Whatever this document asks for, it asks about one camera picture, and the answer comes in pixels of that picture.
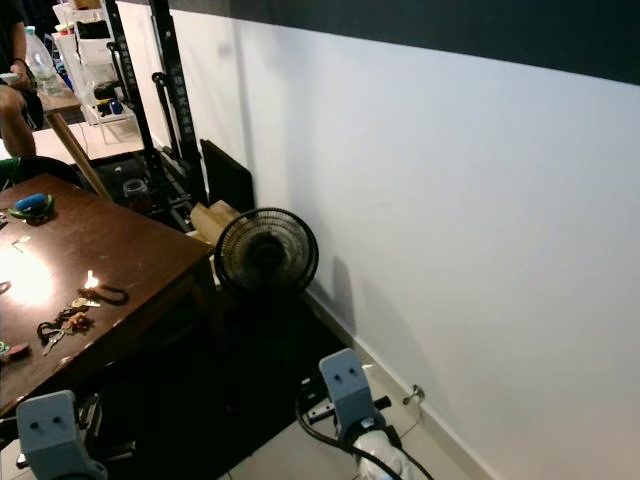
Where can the dark floor mat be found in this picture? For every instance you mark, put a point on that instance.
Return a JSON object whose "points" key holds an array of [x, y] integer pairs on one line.
{"points": [[260, 370]]}

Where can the small white figure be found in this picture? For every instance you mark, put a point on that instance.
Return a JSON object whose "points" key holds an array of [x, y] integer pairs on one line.
{"points": [[91, 280]]}

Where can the black round fan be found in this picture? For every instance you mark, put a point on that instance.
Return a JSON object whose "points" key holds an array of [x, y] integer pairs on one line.
{"points": [[265, 252]]}

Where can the dark round coaster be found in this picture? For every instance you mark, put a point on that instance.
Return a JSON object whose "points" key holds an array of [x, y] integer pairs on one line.
{"points": [[3, 288]]}

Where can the dark brown wooden table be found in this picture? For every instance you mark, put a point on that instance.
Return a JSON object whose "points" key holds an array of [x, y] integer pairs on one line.
{"points": [[100, 250]]}

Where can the small paper card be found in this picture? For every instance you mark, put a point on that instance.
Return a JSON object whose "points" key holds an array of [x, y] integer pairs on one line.
{"points": [[22, 242]]}

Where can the black leaning panel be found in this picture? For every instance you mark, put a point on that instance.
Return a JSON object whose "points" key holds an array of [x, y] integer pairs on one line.
{"points": [[228, 175]]}

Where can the clear glass jar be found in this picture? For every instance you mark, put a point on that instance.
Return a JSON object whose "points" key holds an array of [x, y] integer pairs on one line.
{"points": [[136, 192]]}

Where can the black chair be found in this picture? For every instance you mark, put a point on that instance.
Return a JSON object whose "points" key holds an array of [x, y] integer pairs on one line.
{"points": [[40, 165]]}

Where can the small table with wooden legs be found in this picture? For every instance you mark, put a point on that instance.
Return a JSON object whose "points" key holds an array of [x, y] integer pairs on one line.
{"points": [[75, 145]]}

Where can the seated person in dark clothes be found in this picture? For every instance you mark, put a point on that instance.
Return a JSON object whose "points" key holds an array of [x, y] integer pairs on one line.
{"points": [[15, 110]]}

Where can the black metal rack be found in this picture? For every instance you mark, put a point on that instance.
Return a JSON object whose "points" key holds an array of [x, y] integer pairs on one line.
{"points": [[175, 90]]}

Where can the clear plastic water bottle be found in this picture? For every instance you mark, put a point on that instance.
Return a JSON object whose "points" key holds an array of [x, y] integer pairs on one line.
{"points": [[43, 65]]}

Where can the white storage shelf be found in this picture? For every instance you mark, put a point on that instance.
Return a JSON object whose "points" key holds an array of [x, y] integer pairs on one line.
{"points": [[95, 50]]}

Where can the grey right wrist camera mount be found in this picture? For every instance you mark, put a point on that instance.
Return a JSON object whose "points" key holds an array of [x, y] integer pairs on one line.
{"points": [[348, 385]]}

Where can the small metal wall fitting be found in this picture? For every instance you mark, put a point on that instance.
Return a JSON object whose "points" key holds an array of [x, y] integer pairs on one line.
{"points": [[413, 395]]}

